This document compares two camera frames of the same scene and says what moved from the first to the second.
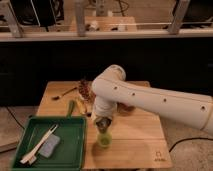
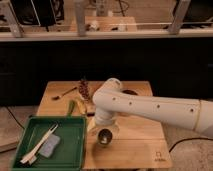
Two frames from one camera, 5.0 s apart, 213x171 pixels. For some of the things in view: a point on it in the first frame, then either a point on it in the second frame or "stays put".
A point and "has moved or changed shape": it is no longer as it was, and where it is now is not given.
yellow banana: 81,105 stays put
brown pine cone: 86,90 stays put
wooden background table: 106,23 stays put
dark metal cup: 103,123 has moved or changed shape
